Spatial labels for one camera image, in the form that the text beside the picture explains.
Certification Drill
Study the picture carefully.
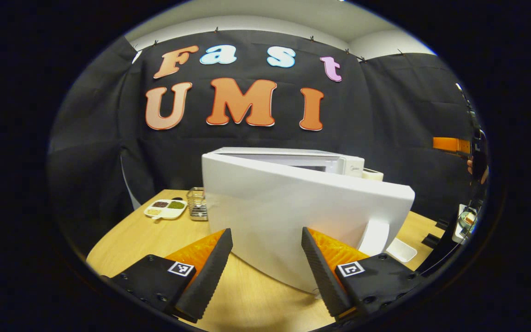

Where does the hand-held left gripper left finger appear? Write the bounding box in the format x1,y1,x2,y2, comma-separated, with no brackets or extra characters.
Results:
101,228,234,323

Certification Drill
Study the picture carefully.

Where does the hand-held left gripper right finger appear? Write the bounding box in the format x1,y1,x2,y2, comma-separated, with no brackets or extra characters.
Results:
301,226,425,322

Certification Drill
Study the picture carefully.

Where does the white microwave oven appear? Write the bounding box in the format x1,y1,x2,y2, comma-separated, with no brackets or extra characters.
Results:
201,148,416,294

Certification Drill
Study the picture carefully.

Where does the black backdrop cloth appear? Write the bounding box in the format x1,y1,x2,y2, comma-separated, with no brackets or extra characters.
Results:
47,30,478,254

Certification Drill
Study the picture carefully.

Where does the white tray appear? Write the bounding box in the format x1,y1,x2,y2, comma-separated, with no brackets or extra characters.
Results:
452,204,478,244

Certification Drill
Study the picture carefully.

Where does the white divided dish of beans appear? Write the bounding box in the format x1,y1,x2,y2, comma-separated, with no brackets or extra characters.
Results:
144,198,188,221

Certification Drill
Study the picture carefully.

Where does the white rectangular plate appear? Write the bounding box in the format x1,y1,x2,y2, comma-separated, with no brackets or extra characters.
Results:
385,237,418,263

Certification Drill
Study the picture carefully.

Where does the metal wire utensil holder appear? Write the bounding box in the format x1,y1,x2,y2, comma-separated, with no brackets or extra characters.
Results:
186,187,208,221

